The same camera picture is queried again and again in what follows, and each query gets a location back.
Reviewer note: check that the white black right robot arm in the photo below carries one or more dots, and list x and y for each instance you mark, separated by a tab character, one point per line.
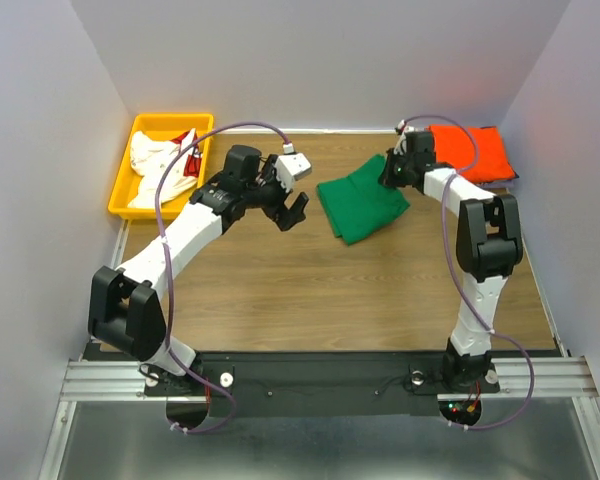
488	247

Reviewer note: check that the folded orange t shirt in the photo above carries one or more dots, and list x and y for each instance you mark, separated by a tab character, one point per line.
454	147

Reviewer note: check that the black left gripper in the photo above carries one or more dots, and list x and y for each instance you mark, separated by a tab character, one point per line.
296	212

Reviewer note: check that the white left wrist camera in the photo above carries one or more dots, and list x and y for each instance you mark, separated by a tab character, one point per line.
291	167

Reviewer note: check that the white t shirt red print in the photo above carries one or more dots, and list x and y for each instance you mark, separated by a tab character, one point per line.
150	158

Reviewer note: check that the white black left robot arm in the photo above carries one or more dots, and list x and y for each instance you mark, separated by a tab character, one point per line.
125	302

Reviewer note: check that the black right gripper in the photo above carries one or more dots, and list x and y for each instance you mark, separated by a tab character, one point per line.
388	176

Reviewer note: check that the green t shirt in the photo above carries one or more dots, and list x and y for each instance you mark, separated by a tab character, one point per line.
357	205

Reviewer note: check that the yellow plastic bin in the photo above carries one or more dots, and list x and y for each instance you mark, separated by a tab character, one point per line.
158	127

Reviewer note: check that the folded purple t shirt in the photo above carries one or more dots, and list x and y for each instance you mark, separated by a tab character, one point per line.
499	184

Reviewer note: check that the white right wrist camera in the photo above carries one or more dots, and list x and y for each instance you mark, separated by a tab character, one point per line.
402	131

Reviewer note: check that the aluminium frame rail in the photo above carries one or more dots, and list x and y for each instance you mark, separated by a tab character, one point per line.
120	381

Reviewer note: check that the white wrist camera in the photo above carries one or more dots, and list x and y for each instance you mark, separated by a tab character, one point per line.
402	131
291	167

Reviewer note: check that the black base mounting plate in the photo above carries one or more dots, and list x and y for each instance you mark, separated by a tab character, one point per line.
321	384

